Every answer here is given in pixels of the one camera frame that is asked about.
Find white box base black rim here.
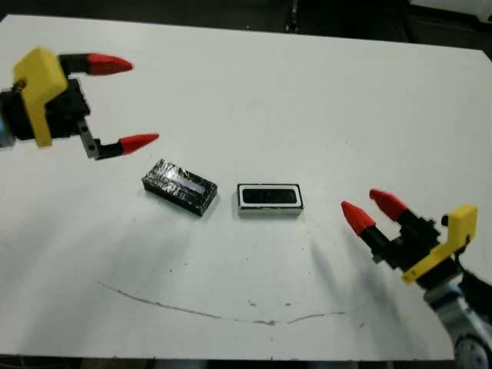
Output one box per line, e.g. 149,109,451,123
236,182,304,219

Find white panel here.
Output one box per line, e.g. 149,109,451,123
407,0,492,22

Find yellow left wrist camera mount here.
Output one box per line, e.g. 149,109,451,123
12,46,70,149

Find yellow wrist camera mount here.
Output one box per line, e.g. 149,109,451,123
401,204,479,286
12,46,70,149

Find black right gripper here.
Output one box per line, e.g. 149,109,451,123
341,188,463,294

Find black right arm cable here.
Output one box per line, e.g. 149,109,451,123
453,234,476,276

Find yellow right wrist camera mount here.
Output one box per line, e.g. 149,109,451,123
401,204,479,286

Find black glossy box lid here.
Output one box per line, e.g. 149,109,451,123
141,158,219,217

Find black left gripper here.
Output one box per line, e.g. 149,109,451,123
0,52,160,161

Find black stand leg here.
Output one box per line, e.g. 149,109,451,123
286,0,303,34

